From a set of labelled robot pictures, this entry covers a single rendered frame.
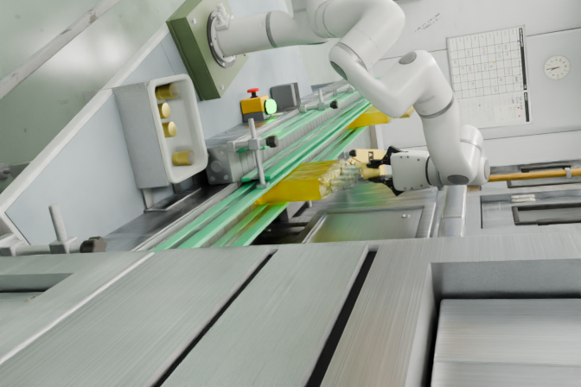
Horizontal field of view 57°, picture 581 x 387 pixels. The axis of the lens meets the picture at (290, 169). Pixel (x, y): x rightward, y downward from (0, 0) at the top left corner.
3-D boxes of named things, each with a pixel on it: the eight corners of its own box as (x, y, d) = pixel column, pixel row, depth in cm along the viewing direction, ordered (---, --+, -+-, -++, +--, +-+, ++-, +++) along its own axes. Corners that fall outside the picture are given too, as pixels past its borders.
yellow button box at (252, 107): (243, 122, 170) (264, 119, 167) (238, 98, 168) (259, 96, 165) (251, 118, 176) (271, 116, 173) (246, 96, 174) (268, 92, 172)
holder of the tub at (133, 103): (143, 212, 117) (173, 210, 114) (112, 87, 111) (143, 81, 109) (181, 190, 133) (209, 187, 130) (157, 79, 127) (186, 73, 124)
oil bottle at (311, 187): (253, 205, 141) (332, 199, 133) (249, 184, 139) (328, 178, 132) (261, 198, 146) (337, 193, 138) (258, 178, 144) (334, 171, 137)
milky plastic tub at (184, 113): (138, 189, 116) (173, 187, 113) (113, 85, 111) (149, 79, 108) (179, 169, 132) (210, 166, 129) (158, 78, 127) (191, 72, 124)
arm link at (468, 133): (474, 152, 117) (481, 119, 122) (426, 154, 123) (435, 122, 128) (489, 191, 127) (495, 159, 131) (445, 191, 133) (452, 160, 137)
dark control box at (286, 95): (272, 109, 195) (294, 106, 192) (269, 87, 193) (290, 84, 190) (280, 105, 202) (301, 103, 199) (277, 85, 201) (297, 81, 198)
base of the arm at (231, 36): (199, 20, 136) (254, 9, 130) (216, -4, 145) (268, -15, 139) (223, 71, 145) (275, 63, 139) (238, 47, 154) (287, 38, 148)
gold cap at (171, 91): (180, 97, 124) (163, 99, 125) (176, 81, 123) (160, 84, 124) (171, 98, 120) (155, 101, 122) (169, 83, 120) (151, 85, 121)
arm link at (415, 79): (411, 72, 123) (366, 118, 122) (367, 1, 111) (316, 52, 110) (461, 91, 110) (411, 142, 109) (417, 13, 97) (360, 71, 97)
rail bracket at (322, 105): (298, 114, 183) (336, 109, 178) (295, 92, 181) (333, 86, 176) (302, 112, 186) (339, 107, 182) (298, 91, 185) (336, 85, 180)
